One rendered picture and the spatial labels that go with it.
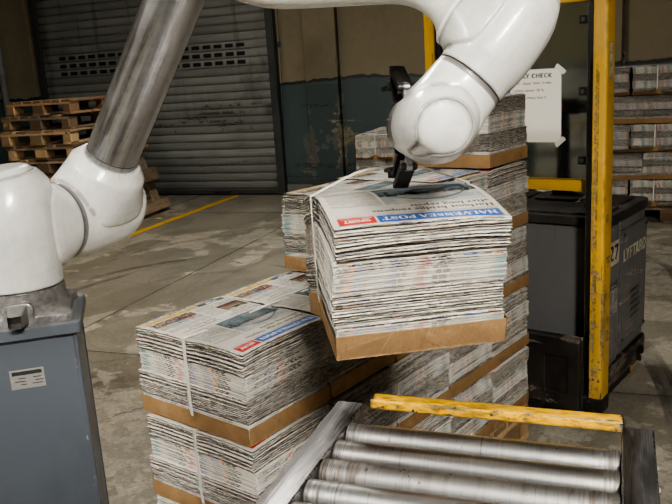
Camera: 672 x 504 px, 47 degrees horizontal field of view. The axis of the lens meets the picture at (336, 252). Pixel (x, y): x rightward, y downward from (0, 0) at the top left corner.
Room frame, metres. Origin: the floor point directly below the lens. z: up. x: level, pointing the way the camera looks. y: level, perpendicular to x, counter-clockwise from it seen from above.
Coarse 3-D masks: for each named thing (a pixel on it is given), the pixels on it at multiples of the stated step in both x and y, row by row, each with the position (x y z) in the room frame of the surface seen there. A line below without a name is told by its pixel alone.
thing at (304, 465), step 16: (336, 416) 1.27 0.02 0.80; (352, 416) 1.27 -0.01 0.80; (320, 432) 1.21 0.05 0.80; (336, 432) 1.21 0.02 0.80; (304, 448) 1.16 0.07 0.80; (320, 448) 1.16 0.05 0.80; (288, 464) 1.11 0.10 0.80; (304, 464) 1.11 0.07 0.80; (320, 464) 1.11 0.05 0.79; (288, 480) 1.06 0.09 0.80; (304, 480) 1.06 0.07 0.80; (272, 496) 1.02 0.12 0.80; (288, 496) 1.01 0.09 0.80
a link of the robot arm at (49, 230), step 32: (0, 192) 1.31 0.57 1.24; (32, 192) 1.34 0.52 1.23; (64, 192) 1.42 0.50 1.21; (0, 224) 1.30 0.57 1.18; (32, 224) 1.32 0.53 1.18; (64, 224) 1.38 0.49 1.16; (0, 256) 1.29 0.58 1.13; (32, 256) 1.31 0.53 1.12; (64, 256) 1.38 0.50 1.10; (0, 288) 1.30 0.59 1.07; (32, 288) 1.31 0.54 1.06
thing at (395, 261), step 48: (432, 192) 1.29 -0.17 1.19; (480, 192) 1.28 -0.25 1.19; (336, 240) 1.13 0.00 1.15; (384, 240) 1.14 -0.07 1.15; (432, 240) 1.15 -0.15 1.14; (480, 240) 1.17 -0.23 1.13; (336, 288) 1.15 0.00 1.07; (384, 288) 1.16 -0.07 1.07; (432, 288) 1.17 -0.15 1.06; (480, 288) 1.19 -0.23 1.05; (336, 336) 1.16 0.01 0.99
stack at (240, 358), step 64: (192, 320) 1.80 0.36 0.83; (256, 320) 1.77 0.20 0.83; (320, 320) 1.76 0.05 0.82; (192, 384) 1.67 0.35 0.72; (256, 384) 1.58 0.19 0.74; (320, 384) 1.75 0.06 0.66; (384, 384) 1.96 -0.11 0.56; (448, 384) 2.23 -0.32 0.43; (192, 448) 1.68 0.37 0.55; (256, 448) 1.57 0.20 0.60
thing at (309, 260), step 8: (304, 200) 1.49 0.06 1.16; (312, 200) 1.37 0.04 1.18; (304, 208) 1.51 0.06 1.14; (312, 208) 1.38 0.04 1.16; (304, 216) 1.50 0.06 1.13; (312, 240) 1.42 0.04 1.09; (312, 248) 1.39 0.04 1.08; (312, 256) 1.37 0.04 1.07; (312, 264) 1.40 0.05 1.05; (312, 272) 1.40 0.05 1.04; (312, 280) 1.40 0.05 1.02; (312, 288) 1.44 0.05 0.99
